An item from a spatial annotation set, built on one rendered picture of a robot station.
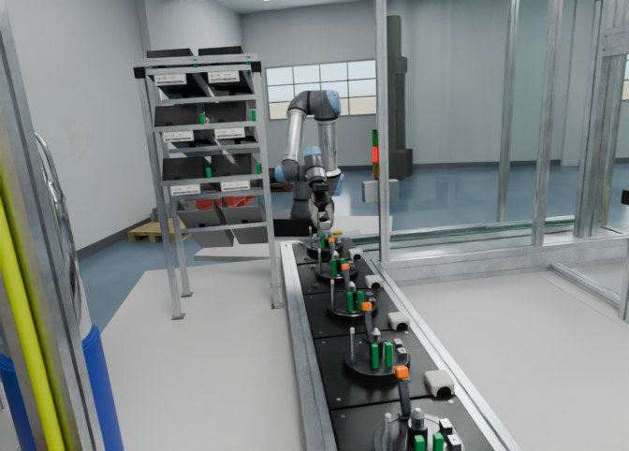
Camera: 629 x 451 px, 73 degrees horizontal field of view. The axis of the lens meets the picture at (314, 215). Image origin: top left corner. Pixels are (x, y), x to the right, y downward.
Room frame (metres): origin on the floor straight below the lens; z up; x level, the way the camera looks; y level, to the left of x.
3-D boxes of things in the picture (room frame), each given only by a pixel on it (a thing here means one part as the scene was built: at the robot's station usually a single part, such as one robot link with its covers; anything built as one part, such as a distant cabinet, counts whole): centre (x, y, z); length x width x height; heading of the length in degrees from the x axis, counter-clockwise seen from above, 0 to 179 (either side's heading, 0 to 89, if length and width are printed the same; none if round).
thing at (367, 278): (1.27, -0.06, 1.01); 0.24 x 0.24 x 0.13; 6
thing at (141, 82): (1.37, 0.31, 1.26); 0.36 x 0.21 x 0.80; 96
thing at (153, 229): (5.43, 1.86, 0.15); 1.06 x 0.74 x 0.31; 168
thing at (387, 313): (1.03, -0.09, 1.01); 0.24 x 0.24 x 0.13; 6
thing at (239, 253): (2.12, 0.06, 0.84); 0.90 x 0.70 x 0.03; 78
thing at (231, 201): (6.71, 1.49, 0.21); 1.23 x 0.89 x 0.43; 168
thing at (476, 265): (1.54, -0.33, 0.91); 0.84 x 0.28 x 0.10; 96
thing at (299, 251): (1.53, -0.03, 0.96); 0.24 x 0.24 x 0.02; 6
